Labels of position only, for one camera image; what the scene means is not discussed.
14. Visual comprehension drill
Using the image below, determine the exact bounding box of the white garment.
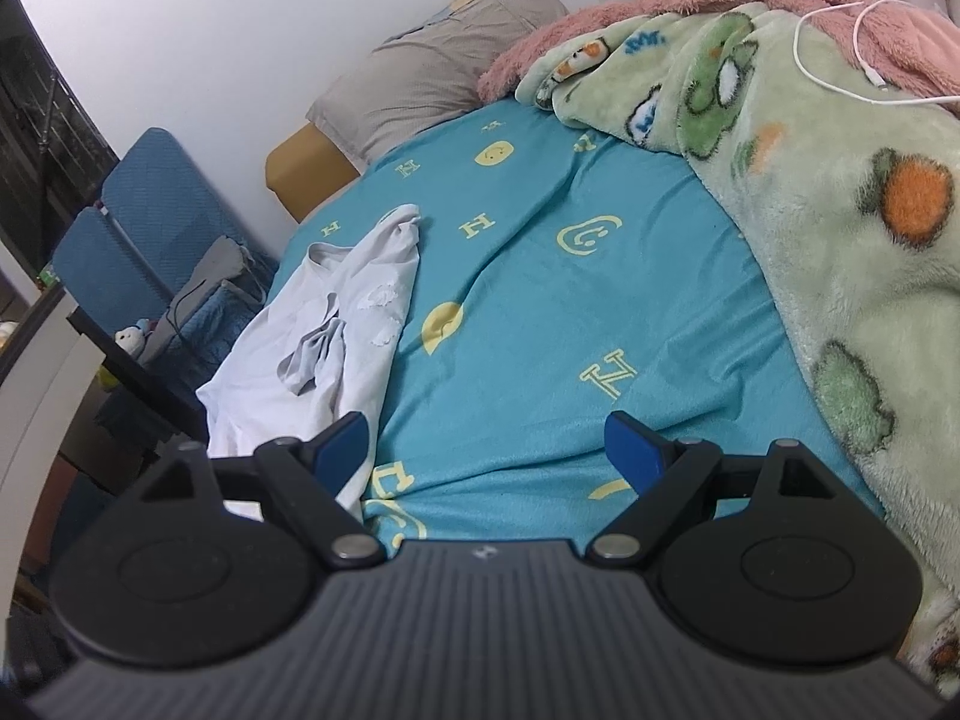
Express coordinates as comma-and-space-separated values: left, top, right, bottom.
197, 205, 420, 517

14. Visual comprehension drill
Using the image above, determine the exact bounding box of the teal smiley bed sheet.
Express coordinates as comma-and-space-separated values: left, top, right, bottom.
280, 101, 862, 548

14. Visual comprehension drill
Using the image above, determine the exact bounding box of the grey cloth on chair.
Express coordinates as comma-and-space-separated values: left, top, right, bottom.
139, 236, 247, 364

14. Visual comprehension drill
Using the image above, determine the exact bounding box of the white blue plush toy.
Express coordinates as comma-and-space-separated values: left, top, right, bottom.
114, 319, 156, 359

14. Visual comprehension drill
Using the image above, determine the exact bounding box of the white desk with dark top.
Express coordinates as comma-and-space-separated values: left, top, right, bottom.
0, 283, 209, 579

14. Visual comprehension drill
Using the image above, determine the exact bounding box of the green cartoon fleece blanket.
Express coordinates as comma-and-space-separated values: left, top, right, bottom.
506, 2, 958, 695

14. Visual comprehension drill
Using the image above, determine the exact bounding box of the grey pillow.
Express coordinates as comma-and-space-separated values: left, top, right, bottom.
308, 0, 568, 171

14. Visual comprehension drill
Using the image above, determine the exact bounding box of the dark window grille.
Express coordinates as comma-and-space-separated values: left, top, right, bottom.
0, 0, 117, 277

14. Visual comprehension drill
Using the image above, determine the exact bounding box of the pink fluffy blanket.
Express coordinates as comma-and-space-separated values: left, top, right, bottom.
476, 0, 960, 119

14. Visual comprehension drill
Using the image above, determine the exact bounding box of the white charging cable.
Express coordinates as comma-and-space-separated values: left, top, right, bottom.
792, 0, 960, 104

